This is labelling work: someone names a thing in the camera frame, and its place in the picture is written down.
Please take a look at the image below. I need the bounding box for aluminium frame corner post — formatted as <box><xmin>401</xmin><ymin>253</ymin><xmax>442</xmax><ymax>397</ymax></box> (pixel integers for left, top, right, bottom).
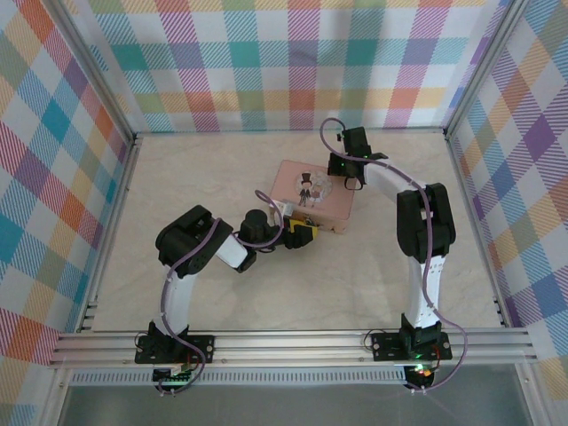
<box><xmin>49</xmin><ymin>0</ymin><xmax>138</xmax><ymax>141</ymax></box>
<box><xmin>442</xmin><ymin>0</ymin><xmax>532</xmax><ymax>137</ymax></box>

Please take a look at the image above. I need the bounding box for pink wedding print tin box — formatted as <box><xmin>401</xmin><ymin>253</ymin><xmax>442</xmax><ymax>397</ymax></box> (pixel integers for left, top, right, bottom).
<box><xmin>268</xmin><ymin>159</ymin><xmax>356</xmax><ymax>235</ymax></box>

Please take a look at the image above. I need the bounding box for slotted grey cable duct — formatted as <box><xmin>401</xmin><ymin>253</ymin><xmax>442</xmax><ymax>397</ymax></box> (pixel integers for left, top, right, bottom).
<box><xmin>69</xmin><ymin>369</ymin><xmax>408</xmax><ymax>388</ymax></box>

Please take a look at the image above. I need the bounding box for green left controller board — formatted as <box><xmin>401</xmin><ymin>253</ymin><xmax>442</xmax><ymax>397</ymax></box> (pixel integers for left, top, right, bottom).
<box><xmin>152</xmin><ymin>363</ymin><xmax>199</xmax><ymax>383</ymax></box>

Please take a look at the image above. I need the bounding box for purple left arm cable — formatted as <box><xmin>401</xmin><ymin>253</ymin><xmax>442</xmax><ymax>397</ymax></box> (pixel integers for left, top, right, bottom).
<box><xmin>154</xmin><ymin>189</ymin><xmax>289</xmax><ymax>398</ymax></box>

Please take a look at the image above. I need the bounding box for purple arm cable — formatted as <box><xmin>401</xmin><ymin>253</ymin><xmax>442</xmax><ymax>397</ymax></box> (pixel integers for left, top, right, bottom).
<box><xmin>319</xmin><ymin>116</ymin><xmax>469</xmax><ymax>396</ymax></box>
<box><xmin>154</xmin><ymin>189</ymin><xmax>289</xmax><ymax>398</ymax></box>

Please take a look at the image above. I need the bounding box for orange-lit right controller board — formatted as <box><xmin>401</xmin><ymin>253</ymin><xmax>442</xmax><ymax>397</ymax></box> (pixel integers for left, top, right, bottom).
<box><xmin>404</xmin><ymin>362</ymin><xmax>435</xmax><ymax>381</ymax></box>

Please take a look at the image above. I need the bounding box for aluminium frame rear rail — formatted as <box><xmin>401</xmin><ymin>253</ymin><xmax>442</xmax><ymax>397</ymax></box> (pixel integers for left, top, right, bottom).
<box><xmin>132</xmin><ymin>125</ymin><xmax>449</xmax><ymax>137</ymax></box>

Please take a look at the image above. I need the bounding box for aluminium frame side rail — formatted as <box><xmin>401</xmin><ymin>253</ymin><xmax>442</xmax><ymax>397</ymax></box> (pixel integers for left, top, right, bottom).
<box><xmin>77</xmin><ymin>135</ymin><xmax>144</xmax><ymax>335</ymax></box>
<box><xmin>443</xmin><ymin>130</ymin><xmax>514</xmax><ymax>330</ymax></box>

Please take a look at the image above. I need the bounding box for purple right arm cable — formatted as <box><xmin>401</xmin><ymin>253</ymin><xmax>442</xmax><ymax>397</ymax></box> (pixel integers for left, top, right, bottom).
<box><xmin>319</xmin><ymin>116</ymin><xmax>469</xmax><ymax>396</ymax></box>

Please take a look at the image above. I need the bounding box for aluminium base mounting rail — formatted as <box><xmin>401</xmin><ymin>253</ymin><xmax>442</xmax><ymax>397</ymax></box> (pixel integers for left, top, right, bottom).
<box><xmin>47</xmin><ymin>327</ymin><xmax>536</xmax><ymax>370</ymax></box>

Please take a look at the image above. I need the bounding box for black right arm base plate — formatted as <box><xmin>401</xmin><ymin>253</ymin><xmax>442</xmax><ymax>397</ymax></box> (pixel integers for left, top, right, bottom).
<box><xmin>369</xmin><ymin>328</ymin><xmax>453</xmax><ymax>361</ymax></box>

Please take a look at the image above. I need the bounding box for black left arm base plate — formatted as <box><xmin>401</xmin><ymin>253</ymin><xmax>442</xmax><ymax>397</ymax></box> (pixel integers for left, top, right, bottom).
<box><xmin>134</xmin><ymin>333</ymin><xmax>217</xmax><ymax>366</ymax></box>

